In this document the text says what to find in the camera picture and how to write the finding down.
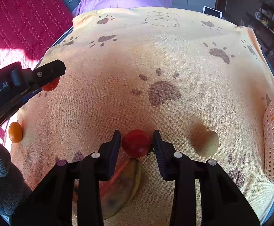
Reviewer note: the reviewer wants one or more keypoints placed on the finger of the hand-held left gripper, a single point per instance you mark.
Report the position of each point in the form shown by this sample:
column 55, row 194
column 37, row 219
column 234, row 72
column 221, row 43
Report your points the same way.
column 32, row 95
column 50, row 70

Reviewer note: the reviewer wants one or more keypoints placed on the spotted ripe banana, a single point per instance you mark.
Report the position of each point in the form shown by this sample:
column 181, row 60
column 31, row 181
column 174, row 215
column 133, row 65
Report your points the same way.
column 125, row 188

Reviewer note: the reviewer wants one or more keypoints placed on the person's left hand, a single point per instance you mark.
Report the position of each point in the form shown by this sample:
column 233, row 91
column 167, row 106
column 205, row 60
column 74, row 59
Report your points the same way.
column 10, row 183

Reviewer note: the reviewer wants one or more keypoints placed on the small brown-green pear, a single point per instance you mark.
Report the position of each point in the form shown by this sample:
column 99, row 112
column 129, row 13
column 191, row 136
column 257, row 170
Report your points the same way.
column 207, row 143

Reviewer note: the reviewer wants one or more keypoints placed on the yellow paw-print towel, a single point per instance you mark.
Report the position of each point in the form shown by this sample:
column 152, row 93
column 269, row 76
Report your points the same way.
column 174, row 58

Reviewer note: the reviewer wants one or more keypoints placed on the red quilted blanket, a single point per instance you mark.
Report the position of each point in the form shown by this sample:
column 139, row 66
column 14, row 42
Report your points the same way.
column 21, row 16

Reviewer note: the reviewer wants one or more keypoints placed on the large orange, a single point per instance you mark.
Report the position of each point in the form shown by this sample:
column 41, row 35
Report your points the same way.
column 50, row 86

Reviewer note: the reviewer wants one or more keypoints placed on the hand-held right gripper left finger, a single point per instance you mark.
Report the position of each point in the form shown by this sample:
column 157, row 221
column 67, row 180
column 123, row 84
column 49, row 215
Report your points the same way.
column 114, row 155

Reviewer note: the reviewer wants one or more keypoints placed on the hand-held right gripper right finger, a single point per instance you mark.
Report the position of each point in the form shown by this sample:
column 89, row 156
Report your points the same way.
column 160, row 155

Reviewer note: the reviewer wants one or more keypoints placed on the red tomato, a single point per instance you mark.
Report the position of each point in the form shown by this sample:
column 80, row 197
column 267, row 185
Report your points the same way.
column 135, row 143

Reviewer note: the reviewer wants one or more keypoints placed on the small round orange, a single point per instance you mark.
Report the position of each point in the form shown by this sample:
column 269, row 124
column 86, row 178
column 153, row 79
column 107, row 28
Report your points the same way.
column 15, row 131

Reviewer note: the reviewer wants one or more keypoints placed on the white tablet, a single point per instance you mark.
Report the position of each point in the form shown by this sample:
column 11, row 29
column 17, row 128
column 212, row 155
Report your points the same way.
column 212, row 11

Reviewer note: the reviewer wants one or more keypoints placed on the cluttered dark desk shelf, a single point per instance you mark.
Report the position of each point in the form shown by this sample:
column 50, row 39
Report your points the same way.
column 266, row 18

